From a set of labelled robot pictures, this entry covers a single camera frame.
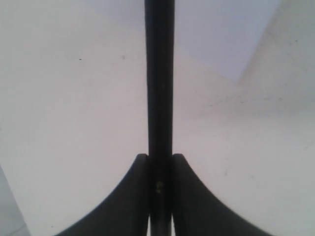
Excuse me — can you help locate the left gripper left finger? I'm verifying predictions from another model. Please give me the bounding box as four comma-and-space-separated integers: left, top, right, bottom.
59, 154, 150, 236

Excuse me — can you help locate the black paintbrush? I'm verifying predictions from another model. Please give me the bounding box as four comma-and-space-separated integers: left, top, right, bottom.
145, 0, 175, 236

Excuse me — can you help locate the white paper sheet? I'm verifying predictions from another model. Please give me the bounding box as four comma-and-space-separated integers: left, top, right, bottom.
175, 0, 281, 81

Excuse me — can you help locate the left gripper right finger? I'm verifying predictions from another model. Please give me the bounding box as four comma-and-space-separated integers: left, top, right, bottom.
172, 154, 267, 236

